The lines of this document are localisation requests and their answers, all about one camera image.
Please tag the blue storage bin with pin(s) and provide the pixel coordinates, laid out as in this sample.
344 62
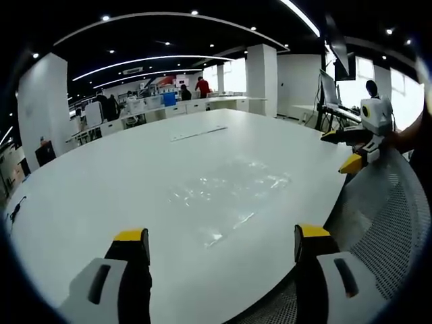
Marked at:
169 100

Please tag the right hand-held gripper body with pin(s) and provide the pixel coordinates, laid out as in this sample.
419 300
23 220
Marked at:
379 116

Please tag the hanging black screen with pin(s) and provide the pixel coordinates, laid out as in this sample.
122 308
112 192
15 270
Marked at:
341 54

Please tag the grey mesh chair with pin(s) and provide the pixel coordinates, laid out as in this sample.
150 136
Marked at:
384 233

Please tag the white flat strip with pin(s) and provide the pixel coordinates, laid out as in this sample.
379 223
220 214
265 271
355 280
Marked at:
199 133

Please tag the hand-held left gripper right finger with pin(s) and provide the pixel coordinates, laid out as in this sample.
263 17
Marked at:
324 290

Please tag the desktop monitor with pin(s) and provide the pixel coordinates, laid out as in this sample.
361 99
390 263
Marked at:
327 88

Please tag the clear plastic food packaging bag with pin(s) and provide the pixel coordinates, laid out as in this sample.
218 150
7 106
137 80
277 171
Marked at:
233 184
224 233

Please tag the white side desk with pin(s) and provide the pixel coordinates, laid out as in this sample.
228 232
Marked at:
324 113

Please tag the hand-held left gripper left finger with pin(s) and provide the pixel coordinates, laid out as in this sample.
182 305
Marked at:
111 287

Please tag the long white counter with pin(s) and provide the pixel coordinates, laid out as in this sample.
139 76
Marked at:
162 113

